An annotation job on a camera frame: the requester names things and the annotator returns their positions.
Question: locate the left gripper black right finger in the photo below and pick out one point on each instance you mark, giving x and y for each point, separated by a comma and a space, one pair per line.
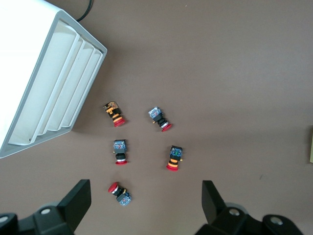
215, 208

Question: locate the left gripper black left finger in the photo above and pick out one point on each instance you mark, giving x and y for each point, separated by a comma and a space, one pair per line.
73, 203

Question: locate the orange-collared red button dark block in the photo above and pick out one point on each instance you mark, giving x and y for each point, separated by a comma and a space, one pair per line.
174, 157

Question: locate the green load switch cream lever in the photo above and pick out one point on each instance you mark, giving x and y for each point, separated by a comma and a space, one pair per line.
311, 147

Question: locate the brown paper table cover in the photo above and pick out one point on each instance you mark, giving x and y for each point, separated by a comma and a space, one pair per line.
220, 73

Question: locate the red button blue contact block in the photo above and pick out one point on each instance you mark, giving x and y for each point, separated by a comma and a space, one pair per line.
160, 118
119, 193
120, 151

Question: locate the orange-collared red button amber block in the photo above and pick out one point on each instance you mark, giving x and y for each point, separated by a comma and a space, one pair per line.
115, 115

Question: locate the white slotted shelf box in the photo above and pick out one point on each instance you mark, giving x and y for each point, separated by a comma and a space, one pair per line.
24, 36

